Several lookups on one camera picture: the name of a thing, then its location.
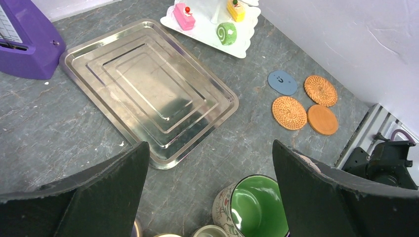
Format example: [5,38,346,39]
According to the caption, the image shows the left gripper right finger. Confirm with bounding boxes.
[272,140,419,237]

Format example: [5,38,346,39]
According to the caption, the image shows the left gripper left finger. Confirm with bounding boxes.
[0,142,150,237]

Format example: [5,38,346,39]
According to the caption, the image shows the green swirl roll cake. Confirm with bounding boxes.
[216,22,237,45]

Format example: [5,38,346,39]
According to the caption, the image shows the pink cake piece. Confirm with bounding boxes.
[173,3,196,31]

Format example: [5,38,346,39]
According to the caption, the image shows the yellow rectangular cake bar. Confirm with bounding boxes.
[226,0,246,22]

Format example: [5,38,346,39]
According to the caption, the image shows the pink mug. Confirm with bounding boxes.
[130,219,142,237]

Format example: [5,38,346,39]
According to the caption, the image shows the green interior mushroom mug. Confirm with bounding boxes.
[212,174,290,237]

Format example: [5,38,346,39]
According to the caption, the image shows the orange round coaster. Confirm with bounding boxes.
[307,104,338,136]

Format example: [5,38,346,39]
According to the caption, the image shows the woven brown coaster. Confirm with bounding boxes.
[271,96,308,130]

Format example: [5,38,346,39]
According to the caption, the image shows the small grey-green mug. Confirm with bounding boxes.
[192,225,229,237]

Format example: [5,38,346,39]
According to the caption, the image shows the woven coaster far right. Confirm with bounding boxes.
[304,75,338,107]

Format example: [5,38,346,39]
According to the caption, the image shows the steel serving tray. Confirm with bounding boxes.
[60,19,239,170]

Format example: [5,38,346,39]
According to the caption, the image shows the blue smiley coaster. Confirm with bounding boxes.
[267,70,297,96]

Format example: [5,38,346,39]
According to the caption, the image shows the purple metronome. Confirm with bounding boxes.
[0,0,66,80]

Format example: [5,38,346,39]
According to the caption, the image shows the white three-tier cake stand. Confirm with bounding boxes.
[160,0,261,58]

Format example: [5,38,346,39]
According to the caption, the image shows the cream yellow-handled mug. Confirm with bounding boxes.
[153,233,182,237]

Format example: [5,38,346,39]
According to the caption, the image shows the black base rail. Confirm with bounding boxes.
[342,141,419,190]

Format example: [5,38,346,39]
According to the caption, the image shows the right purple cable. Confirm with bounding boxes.
[389,128,417,143]

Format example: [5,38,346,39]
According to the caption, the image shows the white cable duct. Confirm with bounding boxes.
[335,104,419,168]

